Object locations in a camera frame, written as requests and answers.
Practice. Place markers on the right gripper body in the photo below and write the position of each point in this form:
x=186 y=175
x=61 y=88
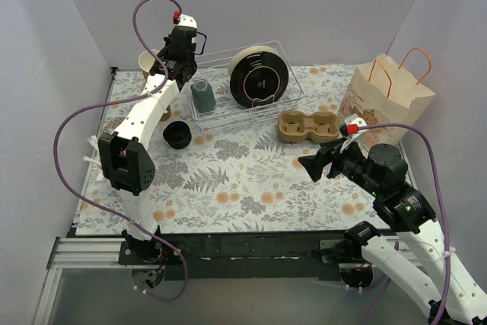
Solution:
x=331 y=159

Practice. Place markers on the paper takeout bag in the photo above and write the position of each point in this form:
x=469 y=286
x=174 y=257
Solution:
x=384 y=91

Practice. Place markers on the black cup lids stack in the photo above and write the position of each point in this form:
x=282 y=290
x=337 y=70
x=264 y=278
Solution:
x=177 y=135

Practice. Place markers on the stack of paper cups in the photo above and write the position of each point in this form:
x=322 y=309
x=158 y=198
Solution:
x=145 y=62

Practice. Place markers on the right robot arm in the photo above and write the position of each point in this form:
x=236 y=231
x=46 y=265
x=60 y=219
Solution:
x=441 y=285

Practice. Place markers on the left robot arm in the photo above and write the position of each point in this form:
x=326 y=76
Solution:
x=124 y=156

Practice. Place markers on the cardboard cup carrier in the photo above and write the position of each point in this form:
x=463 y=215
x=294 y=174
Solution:
x=296 y=126

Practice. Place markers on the floral table mat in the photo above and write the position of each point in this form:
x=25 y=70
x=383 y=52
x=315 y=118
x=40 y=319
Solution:
x=246 y=179

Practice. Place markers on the black round plate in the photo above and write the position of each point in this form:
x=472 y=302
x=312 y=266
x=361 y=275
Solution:
x=259 y=79

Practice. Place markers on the teal ceramic cup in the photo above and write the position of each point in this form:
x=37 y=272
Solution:
x=203 y=96

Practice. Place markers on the cream plate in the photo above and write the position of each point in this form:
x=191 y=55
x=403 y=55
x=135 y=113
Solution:
x=246 y=52

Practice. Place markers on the patterned small bowl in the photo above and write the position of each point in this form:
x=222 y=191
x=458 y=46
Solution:
x=111 y=125

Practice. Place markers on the white wrapped straws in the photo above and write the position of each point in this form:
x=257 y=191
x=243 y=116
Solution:
x=94 y=159

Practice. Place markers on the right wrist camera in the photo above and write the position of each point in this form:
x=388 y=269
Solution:
x=350 y=129

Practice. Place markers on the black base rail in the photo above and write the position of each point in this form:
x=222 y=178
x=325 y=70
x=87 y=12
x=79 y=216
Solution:
x=322 y=255

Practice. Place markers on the clear wire dish rack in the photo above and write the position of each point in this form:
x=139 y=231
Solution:
x=228 y=113

